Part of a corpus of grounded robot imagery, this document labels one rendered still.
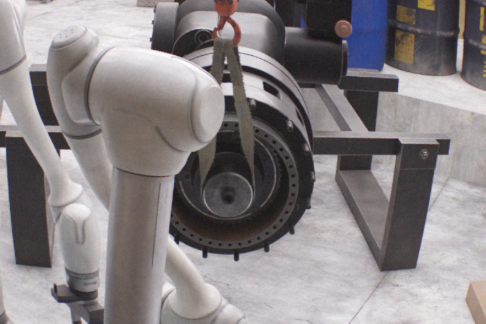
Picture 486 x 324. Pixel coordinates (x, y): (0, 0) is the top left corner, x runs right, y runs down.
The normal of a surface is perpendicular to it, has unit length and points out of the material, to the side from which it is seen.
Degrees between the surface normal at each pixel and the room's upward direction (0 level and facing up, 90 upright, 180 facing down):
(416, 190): 90
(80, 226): 72
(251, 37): 27
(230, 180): 90
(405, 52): 90
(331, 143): 90
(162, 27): 49
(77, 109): 112
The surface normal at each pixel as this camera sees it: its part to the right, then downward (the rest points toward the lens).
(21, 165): 0.11, 0.34
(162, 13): 0.07, -0.69
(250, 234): -0.37, -0.87
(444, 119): -0.43, 0.28
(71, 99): -0.60, 0.50
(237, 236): -0.15, -0.93
